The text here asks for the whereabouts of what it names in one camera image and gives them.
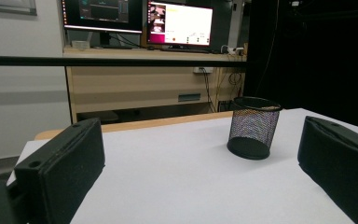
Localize small white box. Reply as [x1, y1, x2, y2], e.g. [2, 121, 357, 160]
[71, 40, 91, 50]

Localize white power strip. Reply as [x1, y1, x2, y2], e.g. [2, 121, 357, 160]
[220, 45, 245, 56]

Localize black cables under desk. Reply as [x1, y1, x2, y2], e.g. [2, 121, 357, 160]
[200, 67, 243, 113]

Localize grey framed wall board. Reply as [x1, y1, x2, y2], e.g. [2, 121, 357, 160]
[0, 0, 37, 17]

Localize bright computer monitor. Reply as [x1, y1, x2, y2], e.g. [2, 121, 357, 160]
[145, 0, 214, 48]

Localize black mesh pen cup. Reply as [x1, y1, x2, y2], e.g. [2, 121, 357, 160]
[227, 96, 283, 161]

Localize grey desk label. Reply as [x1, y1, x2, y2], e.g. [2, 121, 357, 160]
[177, 92, 201, 103]

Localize white wall socket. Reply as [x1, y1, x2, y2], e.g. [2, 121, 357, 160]
[193, 66, 214, 75]

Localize light wooden desk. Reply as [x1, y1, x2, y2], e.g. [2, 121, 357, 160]
[62, 46, 248, 124]

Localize dark computer monitor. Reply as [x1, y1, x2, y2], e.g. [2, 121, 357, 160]
[60, 0, 144, 35]

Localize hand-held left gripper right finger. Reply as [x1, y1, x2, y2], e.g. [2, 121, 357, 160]
[297, 115, 358, 224]

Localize black horizontal frame bar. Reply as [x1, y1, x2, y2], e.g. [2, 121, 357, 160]
[0, 55, 248, 67]

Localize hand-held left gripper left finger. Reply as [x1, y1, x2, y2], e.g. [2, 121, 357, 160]
[13, 117, 106, 224]

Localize black curtain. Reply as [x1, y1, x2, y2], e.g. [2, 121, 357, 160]
[245, 0, 358, 132]

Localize white table mat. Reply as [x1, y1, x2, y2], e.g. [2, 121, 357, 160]
[7, 107, 358, 224]

